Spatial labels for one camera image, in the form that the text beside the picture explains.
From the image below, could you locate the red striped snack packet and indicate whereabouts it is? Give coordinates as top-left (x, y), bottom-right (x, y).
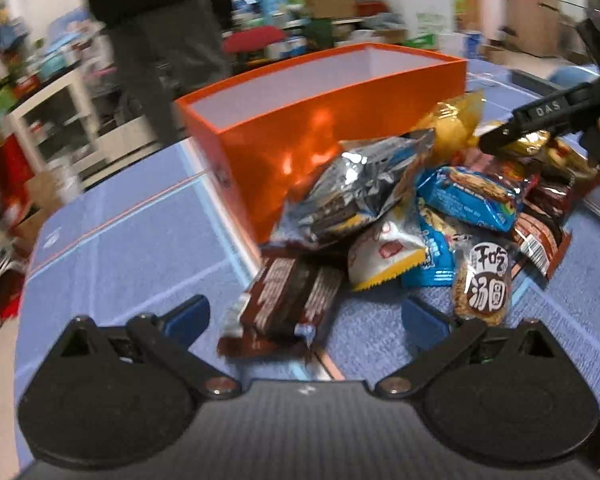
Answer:
top-left (510, 212), bottom-right (574, 278)

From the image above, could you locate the orange cardboard box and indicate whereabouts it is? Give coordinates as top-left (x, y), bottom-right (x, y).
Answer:
top-left (175, 42), bottom-right (468, 243)

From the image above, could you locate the dark red snack packet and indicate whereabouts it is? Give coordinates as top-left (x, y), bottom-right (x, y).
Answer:
top-left (467, 152), bottom-right (541, 191)

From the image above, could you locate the clear round black-label snack packet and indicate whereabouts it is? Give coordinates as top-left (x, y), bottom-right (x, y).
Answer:
top-left (452, 240), bottom-right (512, 326)

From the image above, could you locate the gold snack packet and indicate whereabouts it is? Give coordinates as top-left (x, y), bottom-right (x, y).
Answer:
top-left (500, 130), bottom-right (553, 157)

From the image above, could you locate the white yellow-edged snack packet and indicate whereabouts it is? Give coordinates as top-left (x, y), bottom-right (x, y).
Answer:
top-left (347, 209), bottom-right (427, 292)

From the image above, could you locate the white chest freezer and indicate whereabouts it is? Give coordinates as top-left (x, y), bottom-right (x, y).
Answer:
top-left (357, 0), bottom-right (462, 50)

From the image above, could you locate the blue checked tablecloth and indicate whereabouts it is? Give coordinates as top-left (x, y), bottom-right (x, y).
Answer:
top-left (12, 55), bottom-right (600, 480)

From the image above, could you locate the blue cookie packet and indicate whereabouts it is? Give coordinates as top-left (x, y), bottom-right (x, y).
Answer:
top-left (417, 166), bottom-right (527, 232)

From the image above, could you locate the large brown chocolate packet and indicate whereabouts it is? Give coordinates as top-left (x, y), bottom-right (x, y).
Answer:
top-left (217, 250), bottom-right (343, 361)

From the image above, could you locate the brown cardboard box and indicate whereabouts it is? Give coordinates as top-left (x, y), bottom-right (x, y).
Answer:
top-left (302, 0), bottom-right (357, 19)

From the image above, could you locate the silver snack packet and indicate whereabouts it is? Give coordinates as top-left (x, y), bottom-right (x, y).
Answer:
top-left (284, 129), bottom-right (437, 247)

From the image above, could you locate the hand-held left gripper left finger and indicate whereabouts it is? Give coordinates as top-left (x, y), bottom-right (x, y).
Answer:
top-left (55, 294), bottom-right (242, 402)

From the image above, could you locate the red chair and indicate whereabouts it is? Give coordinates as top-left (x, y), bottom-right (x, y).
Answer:
top-left (222, 26), bottom-right (289, 54)

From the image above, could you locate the blue white snack packet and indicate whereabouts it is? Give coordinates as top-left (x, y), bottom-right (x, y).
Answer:
top-left (402, 200), bottom-right (457, 288)

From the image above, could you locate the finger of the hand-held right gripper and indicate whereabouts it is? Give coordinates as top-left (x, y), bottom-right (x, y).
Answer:
top-left (477, 85), bottom-right (600, 153)

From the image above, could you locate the white glass-door cabinet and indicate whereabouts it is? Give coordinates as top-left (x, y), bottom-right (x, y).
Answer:
top-left (7, 67), bottom-right (112, 171)

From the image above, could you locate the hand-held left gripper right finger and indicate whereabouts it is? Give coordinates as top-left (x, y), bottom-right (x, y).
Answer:
top-left (375, 296), bottom-right (561, 401)

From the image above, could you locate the yellow chip packet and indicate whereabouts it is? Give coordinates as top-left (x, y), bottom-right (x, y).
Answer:
top-left (414, 91), bottom-right (487, 162)

